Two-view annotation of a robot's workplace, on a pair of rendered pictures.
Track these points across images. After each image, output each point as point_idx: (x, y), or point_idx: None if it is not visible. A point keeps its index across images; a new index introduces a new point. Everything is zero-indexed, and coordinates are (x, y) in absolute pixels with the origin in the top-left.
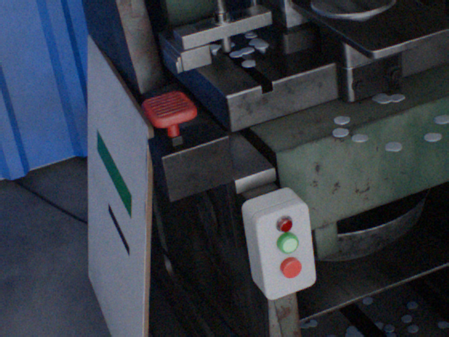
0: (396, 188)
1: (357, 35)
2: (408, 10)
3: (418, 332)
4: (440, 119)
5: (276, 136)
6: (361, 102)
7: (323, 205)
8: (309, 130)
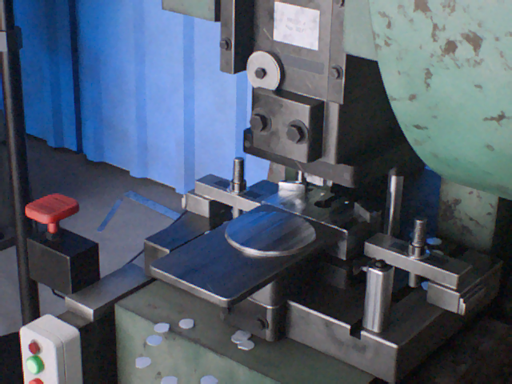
0: None
1: (185, 250)
2: (258, 266)
3: None
4: (208, 379)
5: (144, 297)
6: (230, 326)
7: (147, 382)
8: (162, 310)
